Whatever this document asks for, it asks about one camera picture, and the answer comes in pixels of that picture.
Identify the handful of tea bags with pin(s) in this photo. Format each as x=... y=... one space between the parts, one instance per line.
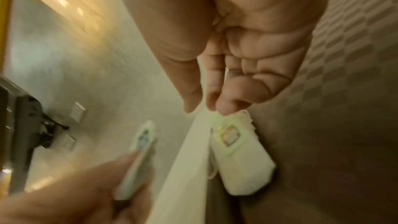
x=140 y=156

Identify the brown tray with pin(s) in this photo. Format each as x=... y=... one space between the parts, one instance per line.
x=342 y=119

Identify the person's right hand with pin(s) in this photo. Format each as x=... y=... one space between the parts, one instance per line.
x=233 y=21

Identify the glass tube wall lamp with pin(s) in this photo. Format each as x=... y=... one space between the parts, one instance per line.
x=62 y=1

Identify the white wall switch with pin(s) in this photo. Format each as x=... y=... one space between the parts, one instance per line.
x=77 y=112
x=67 y=142

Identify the person's left hand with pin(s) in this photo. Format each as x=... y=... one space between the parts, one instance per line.
x=62 y=200

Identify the green tagged tea bag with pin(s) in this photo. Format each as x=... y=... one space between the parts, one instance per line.
x=245 y=166

